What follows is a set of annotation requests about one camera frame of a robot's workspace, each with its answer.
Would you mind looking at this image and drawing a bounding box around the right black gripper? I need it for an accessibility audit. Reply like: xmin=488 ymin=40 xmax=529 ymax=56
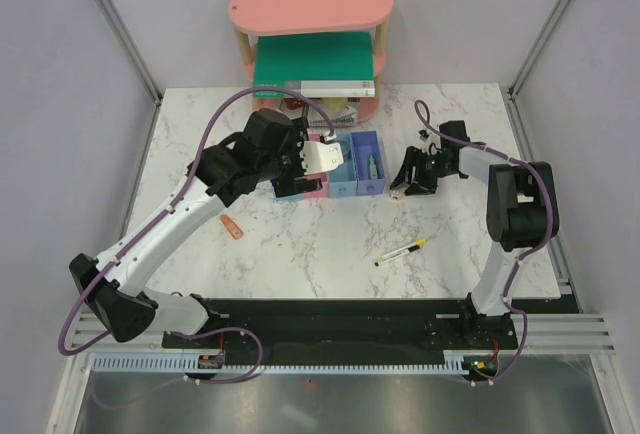
xmin=390 ymin=145 xmax=454 ymax=196

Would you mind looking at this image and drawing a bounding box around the green correction pen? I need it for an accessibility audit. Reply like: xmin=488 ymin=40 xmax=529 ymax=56
xmin=368 ymin=155 xmax=379 ymax=180

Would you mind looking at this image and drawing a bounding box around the four-compartment pastel organizer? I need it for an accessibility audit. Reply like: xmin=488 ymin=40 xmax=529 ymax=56
xmin=274 ymin=131 xmax=386 ymax=202

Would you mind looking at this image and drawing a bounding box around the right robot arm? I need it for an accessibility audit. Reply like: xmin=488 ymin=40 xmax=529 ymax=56
xmin=390 ymin=120 xmax=559 ymax=348

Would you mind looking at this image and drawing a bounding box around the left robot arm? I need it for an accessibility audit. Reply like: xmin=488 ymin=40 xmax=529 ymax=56
xmin=70 ymin=109 xmax=343 ymax=347

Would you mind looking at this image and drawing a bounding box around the yellow white marker pen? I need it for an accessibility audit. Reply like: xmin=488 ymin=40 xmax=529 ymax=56
xmin=374 ymin=238 xmax=427 ymax=267

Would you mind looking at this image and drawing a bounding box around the spiral notebook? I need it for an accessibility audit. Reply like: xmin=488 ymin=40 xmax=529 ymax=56
xmin=307 ymin=102 xmax=359 ymax=128

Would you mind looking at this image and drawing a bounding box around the green book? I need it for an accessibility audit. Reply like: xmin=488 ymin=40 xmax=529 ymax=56
xmin=253 ymin=31 xmax=375 ymax=98

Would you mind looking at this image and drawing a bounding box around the pink oval shelf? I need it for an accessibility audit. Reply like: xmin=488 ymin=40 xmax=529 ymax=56
xmin=228 ymin=0 xmax=394 ymax=125

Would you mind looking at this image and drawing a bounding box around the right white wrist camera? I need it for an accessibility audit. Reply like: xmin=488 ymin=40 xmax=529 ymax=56
xmin=419 ymin=129 xmax=442 ymax=156

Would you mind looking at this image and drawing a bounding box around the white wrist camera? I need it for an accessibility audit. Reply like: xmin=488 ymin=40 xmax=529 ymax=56
xmin=300 ymin=140 xmax=344 ymax=175
xmin=419 ymin=129 xmax=442 ymax=156

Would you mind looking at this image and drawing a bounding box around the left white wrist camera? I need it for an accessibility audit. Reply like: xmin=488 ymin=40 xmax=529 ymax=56
xmin=300 ymin=140 xmax=344 ymax=175

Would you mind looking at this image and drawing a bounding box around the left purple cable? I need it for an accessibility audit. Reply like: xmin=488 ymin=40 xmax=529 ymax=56
xmin=58 ymin=86 xmax=339 ymax=410

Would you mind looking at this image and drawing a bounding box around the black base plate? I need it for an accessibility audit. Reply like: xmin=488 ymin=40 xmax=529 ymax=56
xmin=159 ymin=296 xmax=584 ymax=370

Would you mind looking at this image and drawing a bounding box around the white cable duct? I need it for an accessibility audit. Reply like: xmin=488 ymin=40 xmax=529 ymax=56
xmin=91 ymin=351 xmax=499 ymax=375

